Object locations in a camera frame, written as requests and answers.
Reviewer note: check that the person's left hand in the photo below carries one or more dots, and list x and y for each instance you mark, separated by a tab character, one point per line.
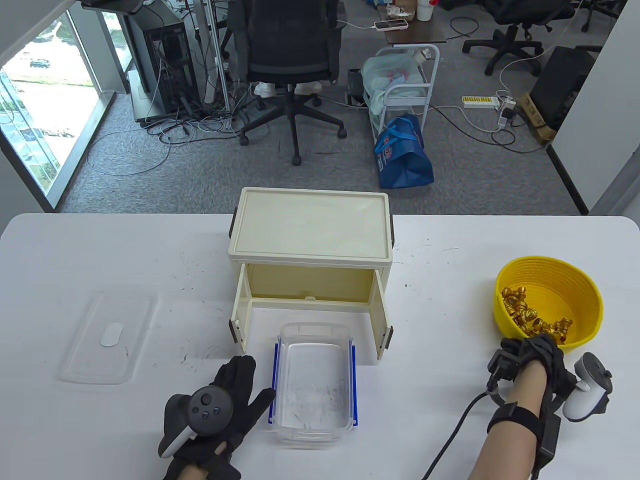
240	380

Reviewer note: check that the person's right hand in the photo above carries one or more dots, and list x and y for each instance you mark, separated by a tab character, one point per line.
542	350

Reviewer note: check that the pile of gold chess pieces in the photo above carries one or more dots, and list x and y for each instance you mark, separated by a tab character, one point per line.
525	315

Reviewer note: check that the clear plastic box blue clips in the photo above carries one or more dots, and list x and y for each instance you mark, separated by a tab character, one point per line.
312	380

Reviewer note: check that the yellow ribbed bowl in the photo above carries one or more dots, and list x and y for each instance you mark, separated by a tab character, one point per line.
550	272

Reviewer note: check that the clear plastic lid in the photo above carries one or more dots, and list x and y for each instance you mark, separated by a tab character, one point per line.
90	350

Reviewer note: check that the cream plastic cabinet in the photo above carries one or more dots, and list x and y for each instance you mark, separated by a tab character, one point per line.
310	225

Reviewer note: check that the person's left forearm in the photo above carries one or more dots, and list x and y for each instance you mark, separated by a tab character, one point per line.
194	474

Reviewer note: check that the person's right forearm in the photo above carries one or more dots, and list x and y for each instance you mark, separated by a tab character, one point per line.
527	387

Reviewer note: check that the brown cardboard box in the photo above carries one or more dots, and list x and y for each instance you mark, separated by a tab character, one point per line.
535	117

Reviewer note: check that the black box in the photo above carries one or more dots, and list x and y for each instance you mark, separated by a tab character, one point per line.
560	85

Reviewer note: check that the black white left hand controller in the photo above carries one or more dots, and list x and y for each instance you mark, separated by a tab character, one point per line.
210	410

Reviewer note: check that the black white hand controller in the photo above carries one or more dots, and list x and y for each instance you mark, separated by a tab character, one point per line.
210	410
580	405

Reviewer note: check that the black white right hand controller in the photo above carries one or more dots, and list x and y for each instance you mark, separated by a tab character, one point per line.
580	405

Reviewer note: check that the black right wristband module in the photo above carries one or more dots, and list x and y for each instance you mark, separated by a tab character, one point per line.
515	420

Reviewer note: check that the blue shopping bag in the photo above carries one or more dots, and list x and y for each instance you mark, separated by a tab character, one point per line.
405	160

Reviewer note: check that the white power adapter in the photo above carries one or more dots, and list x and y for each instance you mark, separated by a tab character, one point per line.
502	117

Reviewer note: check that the yellow white power strip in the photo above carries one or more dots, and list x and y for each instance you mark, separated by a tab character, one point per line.
480	102

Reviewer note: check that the white rolling cart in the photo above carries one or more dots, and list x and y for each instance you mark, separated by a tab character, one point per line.
406	101

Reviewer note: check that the small black device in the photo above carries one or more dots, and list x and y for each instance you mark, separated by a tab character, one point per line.
356	85

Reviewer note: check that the pale green plastic bag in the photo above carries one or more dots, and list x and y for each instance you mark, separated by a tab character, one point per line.
385	70

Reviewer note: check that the black computer tower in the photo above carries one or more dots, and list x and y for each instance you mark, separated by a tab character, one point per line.
170	65

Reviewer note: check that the white desk leg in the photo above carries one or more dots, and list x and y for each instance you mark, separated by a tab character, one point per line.
214	50

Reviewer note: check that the dark brown side table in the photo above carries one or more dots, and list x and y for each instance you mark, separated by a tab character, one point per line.
425	32

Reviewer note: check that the black mesh office chair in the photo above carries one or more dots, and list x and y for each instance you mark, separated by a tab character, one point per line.
290	45

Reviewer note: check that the large glass window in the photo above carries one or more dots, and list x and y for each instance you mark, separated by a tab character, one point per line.
45	100

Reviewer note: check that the pink phone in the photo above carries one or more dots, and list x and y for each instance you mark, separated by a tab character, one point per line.
392	24

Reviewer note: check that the white cup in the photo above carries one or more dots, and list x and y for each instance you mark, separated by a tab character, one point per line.
424	11

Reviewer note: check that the brown snack bag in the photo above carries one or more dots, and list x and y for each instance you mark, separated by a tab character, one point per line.
402	7

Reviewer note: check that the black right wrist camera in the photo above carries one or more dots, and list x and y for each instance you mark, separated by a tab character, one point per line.
502	367

